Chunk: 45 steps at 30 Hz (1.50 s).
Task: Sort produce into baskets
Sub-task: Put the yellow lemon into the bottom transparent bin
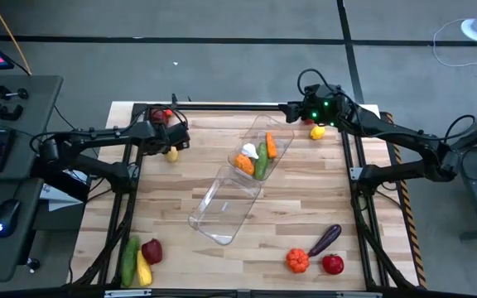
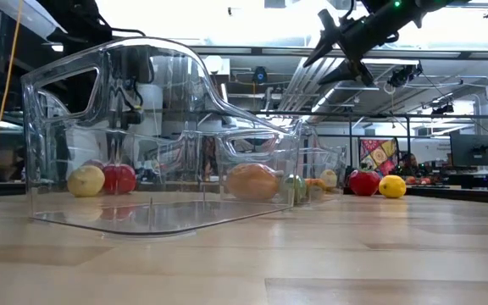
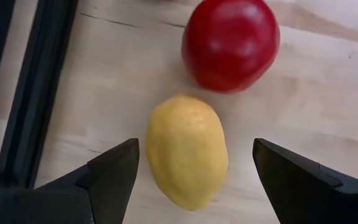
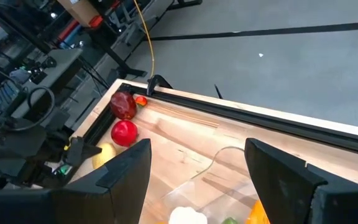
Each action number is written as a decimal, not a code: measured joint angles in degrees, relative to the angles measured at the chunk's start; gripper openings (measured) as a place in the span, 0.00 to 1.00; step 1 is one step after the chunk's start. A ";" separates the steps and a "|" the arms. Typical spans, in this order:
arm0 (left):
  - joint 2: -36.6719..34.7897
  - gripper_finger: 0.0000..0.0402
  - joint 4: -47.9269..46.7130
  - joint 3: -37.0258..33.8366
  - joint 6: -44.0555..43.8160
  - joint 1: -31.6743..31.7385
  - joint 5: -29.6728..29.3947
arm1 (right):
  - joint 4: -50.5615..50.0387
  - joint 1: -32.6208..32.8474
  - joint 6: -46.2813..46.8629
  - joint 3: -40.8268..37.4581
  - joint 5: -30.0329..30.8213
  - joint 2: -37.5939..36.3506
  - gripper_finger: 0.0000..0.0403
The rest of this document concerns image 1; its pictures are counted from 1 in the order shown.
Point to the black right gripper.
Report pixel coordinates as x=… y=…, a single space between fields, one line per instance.
x=317 y=99

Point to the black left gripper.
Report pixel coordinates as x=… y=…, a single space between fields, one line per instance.
x=160 y=138

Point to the yellow lemon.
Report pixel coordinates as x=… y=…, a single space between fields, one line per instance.
x=317 y=132
x=172 y=155

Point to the orange carrot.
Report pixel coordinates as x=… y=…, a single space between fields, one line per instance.
x=271 y=145

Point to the white garlic bulb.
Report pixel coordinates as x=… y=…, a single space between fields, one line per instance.
x=250 y=151

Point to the dark red bell pepper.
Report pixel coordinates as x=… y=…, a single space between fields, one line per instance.
x=152 y=251

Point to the purple eggplant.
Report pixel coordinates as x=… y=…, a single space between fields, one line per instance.
x=325 y=240

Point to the yellow corn cob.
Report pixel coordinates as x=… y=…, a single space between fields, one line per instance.
x=143 y=270

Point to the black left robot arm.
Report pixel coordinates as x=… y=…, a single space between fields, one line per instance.
x=97 y=134

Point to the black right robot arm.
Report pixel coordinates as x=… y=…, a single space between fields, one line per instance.
x=387 y=128

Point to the clear plastic bin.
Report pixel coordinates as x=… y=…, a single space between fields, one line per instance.
x=278 y=128
x=218 y=223

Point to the dark red round fruit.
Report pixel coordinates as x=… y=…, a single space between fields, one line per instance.
x=158 y=116

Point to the white paper sheet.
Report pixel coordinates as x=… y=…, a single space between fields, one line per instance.
x=56 y=198

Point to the yellow black hazard strip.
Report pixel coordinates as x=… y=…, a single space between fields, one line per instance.
x=408 y=215

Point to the black table clamp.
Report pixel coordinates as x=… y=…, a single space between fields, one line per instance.
x=0 y=109
x=2 y=92

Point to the black computer mouse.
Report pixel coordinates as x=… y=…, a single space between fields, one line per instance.
x=6 y=217

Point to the black round knob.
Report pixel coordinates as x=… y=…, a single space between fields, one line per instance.
x=32 y=263

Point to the black aluminium table frame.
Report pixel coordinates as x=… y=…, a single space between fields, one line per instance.
x=242 y=107

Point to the silver metal bracket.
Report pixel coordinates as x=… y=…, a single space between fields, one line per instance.
x=358 y=294
x=127 y=293

